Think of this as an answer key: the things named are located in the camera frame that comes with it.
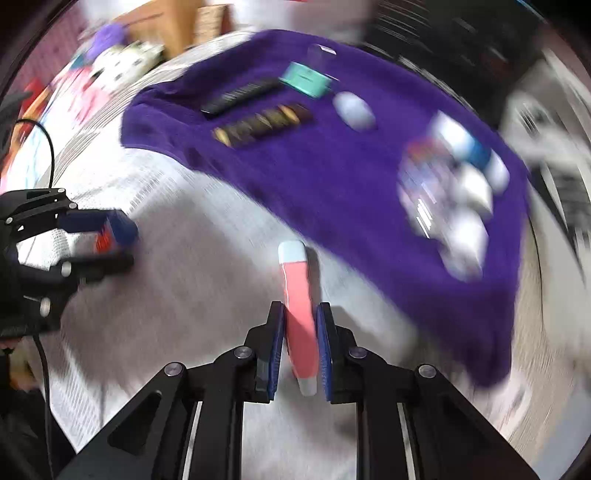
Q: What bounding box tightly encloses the white oval case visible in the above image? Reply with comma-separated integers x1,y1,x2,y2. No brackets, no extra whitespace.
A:
333,91,377,131

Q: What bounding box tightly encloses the dark brown gold-patterned bar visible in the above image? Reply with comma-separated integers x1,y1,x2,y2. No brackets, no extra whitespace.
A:
211,102,315,148

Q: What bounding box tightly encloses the clear plastic bottle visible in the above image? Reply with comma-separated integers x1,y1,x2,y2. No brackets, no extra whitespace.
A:
397,138,462,241

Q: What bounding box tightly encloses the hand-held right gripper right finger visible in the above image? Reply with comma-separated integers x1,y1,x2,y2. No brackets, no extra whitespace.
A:
316,302,541,480

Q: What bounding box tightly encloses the white spotted plush toy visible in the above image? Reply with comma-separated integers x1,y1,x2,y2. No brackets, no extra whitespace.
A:
90,41,164,86

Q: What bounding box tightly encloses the newspaper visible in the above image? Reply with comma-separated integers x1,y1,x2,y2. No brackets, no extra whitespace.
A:
9,138,416,462

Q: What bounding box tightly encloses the small orange and blue item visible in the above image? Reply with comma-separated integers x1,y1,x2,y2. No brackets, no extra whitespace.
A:
95,217,116,252

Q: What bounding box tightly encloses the white cylindrical charger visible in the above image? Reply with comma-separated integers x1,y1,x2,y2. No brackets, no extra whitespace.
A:
441,212,490,282

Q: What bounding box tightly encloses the green binder clip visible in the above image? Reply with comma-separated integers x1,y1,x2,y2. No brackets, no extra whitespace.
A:
279,44,338,99

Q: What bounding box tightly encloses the blue and white bottle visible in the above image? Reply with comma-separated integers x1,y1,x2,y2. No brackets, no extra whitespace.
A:
434,113,511,192

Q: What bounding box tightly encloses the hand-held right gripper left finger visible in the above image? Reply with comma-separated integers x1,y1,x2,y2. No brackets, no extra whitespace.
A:
58,301,286,480

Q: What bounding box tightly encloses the purple towel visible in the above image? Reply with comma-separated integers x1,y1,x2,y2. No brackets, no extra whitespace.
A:
121,28,532,388

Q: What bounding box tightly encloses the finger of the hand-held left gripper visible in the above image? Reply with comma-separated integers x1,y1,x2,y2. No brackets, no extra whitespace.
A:
14,251,136,288
0,188,139,252

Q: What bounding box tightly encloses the purple plush toy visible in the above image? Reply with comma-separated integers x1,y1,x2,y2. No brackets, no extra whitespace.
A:
85,23,127,61

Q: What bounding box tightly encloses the pink tube with pale caps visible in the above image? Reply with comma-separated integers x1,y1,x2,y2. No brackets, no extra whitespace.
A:
277,241,320,398

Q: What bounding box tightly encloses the wooden furniture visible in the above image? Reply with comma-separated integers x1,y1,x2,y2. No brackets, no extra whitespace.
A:
115,0,232,58

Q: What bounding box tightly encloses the black rectangular bar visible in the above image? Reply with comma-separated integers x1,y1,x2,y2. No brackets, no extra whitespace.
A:
201,78,284,116

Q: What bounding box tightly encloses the white cube charger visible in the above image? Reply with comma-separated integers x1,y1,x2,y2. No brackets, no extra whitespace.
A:
455,166,495,213

